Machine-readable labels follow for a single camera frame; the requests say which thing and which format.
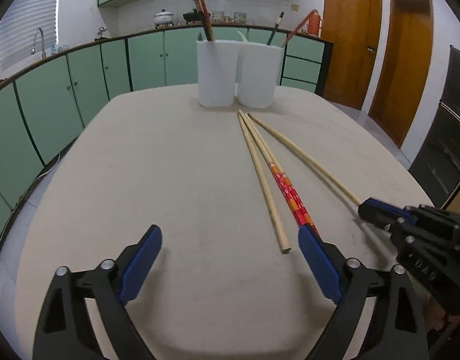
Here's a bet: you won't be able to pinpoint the dark cabinet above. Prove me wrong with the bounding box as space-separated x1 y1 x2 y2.
408 45 460 211

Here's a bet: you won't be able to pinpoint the wooden chopstick red end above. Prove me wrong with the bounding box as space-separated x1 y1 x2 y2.
242 112 321 235
282 10 314 48
248 113 363 206

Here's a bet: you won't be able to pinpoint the white window blind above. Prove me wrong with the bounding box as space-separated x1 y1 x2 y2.
0 0 62 68

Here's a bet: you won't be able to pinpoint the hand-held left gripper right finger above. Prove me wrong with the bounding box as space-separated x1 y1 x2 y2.
298 225 429 360

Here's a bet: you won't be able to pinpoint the black chopstick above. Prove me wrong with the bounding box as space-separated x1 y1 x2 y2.
190 0 212 42
268 11 285 46

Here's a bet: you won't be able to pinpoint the white plastic utensil holder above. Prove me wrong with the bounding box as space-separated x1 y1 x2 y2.
196 39 284 109

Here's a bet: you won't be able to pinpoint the white cable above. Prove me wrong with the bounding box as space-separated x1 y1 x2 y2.
33 152 62 182

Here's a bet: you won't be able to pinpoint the white cooking pot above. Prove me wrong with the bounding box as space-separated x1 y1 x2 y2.
153 8 175 28

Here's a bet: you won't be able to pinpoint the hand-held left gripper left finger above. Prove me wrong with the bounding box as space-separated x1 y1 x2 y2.
32 225 163 360

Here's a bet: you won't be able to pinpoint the green base cabinets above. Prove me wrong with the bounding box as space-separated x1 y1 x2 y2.
0 25 333 233

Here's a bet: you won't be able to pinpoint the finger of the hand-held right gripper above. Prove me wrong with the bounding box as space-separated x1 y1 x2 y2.
368 197 417 222
358 202 408 235

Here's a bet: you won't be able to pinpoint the black wok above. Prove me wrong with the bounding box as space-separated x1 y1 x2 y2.
183 7 212 24

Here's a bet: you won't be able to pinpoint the plain wooden chopstick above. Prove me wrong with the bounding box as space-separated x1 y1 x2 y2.
238 110 291 254

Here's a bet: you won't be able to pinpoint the wooden door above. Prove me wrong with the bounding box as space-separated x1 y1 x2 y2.
322 0 384 111
368 0 435 150

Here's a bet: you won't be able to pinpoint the metal kitchen faucet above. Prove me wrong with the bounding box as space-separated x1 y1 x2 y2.
31 27 46 59

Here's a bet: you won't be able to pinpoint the orange thermos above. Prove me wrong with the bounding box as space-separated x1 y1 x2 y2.
307 8 324 37

